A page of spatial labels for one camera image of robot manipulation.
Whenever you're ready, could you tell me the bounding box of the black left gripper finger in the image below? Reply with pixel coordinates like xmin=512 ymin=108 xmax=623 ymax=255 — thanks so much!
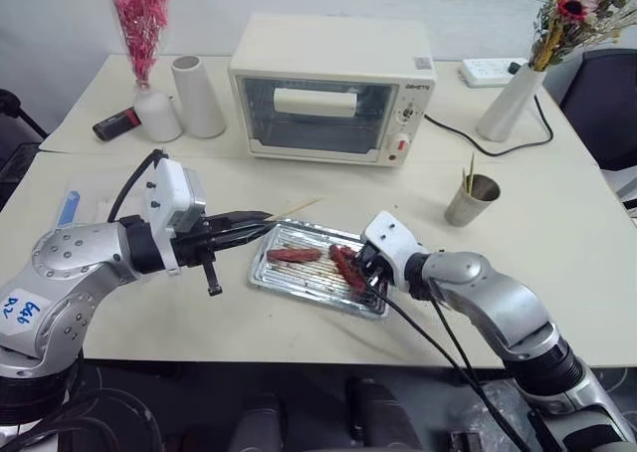
xmin=207 ymin=210 xmax=274 ymax=227
xmin=212 ymin=221 xmax=276 ymax=248

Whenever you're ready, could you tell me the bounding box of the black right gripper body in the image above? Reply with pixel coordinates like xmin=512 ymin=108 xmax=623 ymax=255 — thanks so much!
xmin=355 ymin=241 xmax=395 ymax=288

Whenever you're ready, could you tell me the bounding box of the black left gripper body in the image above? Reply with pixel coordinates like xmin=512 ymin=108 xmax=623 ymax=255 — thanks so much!
xmin=170 ymin=214 xmax=224 ymax=298

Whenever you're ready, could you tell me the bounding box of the red sausage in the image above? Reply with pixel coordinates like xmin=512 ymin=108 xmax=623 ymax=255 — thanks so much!
xmin=266 ymin=246 xmax=320 ymax=264
xmin=329 ymin=244 xmax=370 ymax=298

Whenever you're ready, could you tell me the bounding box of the wooden skewer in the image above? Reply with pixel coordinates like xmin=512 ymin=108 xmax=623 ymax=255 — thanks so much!
xmin=462 ymin=152 xmax=477 ymax=194
xmin=265 ymin=197 xmax=325 ymax=222

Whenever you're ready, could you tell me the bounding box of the silver foil-lined baking tray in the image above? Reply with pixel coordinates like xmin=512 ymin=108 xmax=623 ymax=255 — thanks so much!
xmin=246 ymin=217 xmax=392 ymax=321

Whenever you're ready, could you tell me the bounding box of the metal cup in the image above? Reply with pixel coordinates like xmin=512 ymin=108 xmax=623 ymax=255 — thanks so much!
xmin=443 ymin=173 xmax=502 ymax=227

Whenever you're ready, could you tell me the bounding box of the clear plastic wrapper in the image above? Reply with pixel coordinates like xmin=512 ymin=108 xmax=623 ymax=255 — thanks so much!
xmin=63 ymin=174 xmax=131 ymax=224

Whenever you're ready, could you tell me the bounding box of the white cardboard cylinder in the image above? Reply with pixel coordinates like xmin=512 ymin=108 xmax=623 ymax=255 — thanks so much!
xmin=170 ymin=55 xmax=227 ymax=140

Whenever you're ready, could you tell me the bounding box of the blue and white packet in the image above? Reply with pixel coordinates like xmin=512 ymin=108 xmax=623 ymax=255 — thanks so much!
xmin=56 ymin=189 xmax=82 ymax=228

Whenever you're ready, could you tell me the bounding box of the white bottle vase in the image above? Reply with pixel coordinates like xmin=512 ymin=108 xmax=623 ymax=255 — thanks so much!
xmin=133 ymin=82 xmax=183 ymax=143

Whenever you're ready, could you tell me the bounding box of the dark rounded shape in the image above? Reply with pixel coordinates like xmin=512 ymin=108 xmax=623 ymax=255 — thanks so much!
xmin=344 ymin=375 xmax=415 ymax=452
xmin=232 ymin=391 xmax=291 ymax=452

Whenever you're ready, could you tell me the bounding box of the cream toaster oven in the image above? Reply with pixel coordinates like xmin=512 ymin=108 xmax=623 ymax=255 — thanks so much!
xmin=228 ymin=13 xmax=439 ymax=169

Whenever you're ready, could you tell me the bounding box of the white tapered vase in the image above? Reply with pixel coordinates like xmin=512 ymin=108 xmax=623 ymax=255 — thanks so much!
xmin=475 ymin=65 xmax=548 ymax=142

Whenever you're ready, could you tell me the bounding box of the dark chair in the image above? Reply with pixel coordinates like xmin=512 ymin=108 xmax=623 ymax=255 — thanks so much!
xmin=0 ymin=88 xmax=50 ymax=209

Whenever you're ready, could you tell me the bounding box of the pink dried flower bunch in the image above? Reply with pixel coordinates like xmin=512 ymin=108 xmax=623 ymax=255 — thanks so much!
xmin=106 ymin=0 xmax=173 ymax=88

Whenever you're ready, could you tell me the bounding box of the white power strip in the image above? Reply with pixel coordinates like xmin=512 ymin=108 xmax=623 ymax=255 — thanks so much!
xmin=457 ymin=57 xmax=530 ymax=90

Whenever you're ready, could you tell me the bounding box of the black office chair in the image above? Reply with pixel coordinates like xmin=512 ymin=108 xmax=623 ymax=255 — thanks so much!
xmin=556 ymin=48 xmax=637 ymax=172

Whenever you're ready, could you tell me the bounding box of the dried flower bouquet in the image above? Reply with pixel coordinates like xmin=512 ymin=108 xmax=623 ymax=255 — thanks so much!
xmin=526 ymin=0 xmax=637 ymax=73

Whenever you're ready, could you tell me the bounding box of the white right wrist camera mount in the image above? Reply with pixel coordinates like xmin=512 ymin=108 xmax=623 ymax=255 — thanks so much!
xmin=362 ymin=211 xmax=430 ymax=294

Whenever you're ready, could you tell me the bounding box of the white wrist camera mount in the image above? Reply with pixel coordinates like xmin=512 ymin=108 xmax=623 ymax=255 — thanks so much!
xmin=362 ymin=211 xmax=430 ymax=294
xmin=142 ymin=158 xmax=208 ymax=235

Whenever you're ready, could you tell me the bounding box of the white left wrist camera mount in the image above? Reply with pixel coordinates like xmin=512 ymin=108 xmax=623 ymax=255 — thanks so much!
xmin=142 ymin=158 xmax=208 ymax=235

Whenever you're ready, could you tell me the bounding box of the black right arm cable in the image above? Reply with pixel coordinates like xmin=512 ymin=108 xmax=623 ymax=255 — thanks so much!
xmin=365 ymin=276 xmax=530 ymax=452
xmin=427 ymin=278 xmax=504 ymax=438

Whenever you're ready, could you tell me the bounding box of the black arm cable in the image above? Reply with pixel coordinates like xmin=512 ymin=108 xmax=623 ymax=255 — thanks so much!
xmin=427 ymin=278 xmax=504 ymax=438
xmin=365 ymin=276 xmax=530 ymax=452
xmin=106 ymin=148 xmax=169 ymax=224

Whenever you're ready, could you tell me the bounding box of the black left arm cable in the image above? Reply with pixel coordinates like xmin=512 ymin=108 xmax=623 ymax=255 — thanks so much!
xmin=106 ymin=148 xmax=169 ymax=224

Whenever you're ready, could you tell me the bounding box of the black oven power cable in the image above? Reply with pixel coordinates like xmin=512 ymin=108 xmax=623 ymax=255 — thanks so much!
xmin=422 ymin=95 xmax=555 ymax=157

